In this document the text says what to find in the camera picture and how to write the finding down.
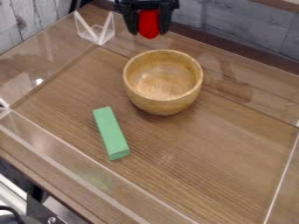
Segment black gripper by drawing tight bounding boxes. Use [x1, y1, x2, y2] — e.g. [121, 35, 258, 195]
[114, 0, 181, 35]

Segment red plush fruit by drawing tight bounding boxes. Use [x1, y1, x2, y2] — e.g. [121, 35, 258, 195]
[138, 10, 161, 39]

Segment green rectangular block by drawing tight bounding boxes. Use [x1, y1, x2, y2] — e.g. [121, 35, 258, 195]
[94, 107, 130, 160]

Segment clear acrylic tray wall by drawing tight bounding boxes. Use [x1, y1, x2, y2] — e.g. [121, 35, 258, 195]
[0, 17, 299, 224]

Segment black table clamp mount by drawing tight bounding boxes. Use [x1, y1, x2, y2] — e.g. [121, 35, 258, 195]
[0, 196, 68, 224]

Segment wooden bowl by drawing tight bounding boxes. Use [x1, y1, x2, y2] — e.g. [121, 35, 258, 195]
[123, 49, 205, 116]

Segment clear acrylic corner bracket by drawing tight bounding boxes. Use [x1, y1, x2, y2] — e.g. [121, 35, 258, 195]
[74, 10, 117, 46]

